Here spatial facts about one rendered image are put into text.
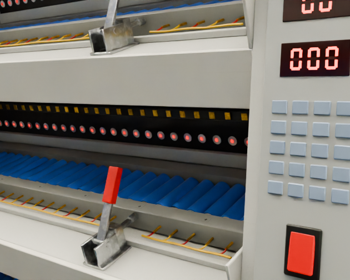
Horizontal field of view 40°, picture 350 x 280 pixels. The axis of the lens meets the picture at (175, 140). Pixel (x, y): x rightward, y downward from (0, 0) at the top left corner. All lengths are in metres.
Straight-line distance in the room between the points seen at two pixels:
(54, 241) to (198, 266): 0.17
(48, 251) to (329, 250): 0.30
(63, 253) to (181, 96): 0.21
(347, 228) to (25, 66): 0.36
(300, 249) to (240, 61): 0.14
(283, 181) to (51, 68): 0.27
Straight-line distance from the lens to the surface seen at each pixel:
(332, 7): 0.32
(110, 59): 0.43
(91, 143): 0.69
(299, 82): 0.33
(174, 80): 0.39
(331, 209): 0.32
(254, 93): 0.34
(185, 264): 0.44
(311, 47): 0.32
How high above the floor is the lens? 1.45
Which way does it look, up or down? 3 degrees down
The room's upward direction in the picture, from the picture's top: 2 degrees clockwise
